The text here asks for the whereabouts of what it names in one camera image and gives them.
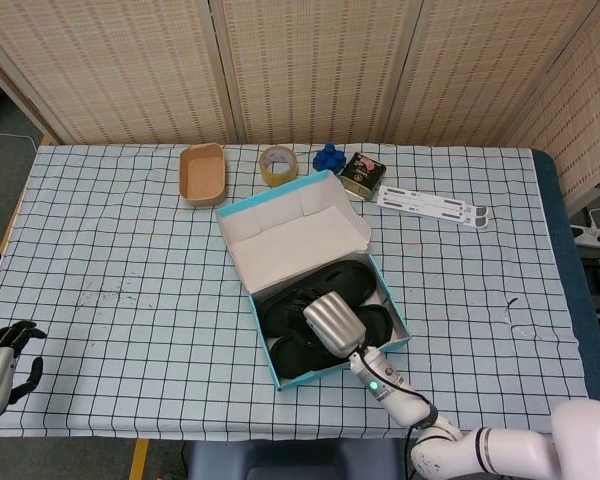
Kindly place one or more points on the brown paper tray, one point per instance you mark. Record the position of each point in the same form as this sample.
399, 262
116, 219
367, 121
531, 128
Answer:
202, 175

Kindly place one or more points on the dark blue stool seat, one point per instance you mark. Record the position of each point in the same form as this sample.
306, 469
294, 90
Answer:
290, 460

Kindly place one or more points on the blue ball cluster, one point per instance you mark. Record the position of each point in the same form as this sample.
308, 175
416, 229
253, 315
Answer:
329, 159

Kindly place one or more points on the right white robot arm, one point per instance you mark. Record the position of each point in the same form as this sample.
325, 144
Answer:
405, 405

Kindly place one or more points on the white chair base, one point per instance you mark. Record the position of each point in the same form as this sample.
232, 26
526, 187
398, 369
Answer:
597, 235

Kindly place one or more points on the dark tin can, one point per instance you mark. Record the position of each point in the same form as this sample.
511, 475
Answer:
362, 175

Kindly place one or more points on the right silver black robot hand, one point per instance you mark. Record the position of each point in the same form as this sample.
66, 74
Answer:
337, 325

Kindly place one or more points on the white black checkered tablecloth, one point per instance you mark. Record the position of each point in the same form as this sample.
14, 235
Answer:
105, 250

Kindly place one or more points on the bamboo folding screen panel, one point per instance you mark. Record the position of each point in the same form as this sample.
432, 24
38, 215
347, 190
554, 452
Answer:
595, 125
320, 65
480, 65
105, 65

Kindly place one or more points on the black rubber slipper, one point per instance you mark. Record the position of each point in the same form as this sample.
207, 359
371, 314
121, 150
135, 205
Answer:
290, 360
340, 280

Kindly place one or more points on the white folding stand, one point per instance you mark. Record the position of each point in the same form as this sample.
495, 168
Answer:
430, 205

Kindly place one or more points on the blue padded table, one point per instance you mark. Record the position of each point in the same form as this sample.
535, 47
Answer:
570, 260

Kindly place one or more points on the blue cardboard shoe box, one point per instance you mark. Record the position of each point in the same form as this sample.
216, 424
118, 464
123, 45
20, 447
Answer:
290, 240

